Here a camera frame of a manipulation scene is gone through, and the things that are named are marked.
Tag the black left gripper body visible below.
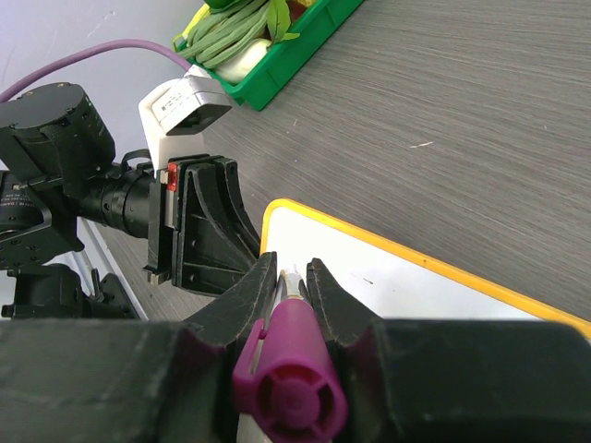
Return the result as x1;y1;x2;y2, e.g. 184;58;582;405
143;159;183;284

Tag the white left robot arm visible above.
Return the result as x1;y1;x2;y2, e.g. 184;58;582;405
1;78;260;319

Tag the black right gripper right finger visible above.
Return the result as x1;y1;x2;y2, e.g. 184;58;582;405
306;259;590;442

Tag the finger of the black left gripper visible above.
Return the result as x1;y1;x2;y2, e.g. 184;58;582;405
216;158;260;258
173;159;258;296

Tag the yellow framed whiteboard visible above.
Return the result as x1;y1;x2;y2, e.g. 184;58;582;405
260;198;590;337

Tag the green plastic crate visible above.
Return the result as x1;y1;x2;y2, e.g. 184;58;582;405
173;1;361;111

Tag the green long beans bundle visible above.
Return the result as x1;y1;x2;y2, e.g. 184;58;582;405
176;0;270;69

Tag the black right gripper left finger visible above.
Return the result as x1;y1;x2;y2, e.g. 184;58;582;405
1;253;277;442

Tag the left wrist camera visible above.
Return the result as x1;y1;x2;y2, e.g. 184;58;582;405
138;66;232;171

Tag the white radish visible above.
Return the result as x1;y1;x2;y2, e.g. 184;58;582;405
214;38;272;85

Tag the magenta whiteboard marker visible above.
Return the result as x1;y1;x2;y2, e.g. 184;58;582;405
232;268;348;442

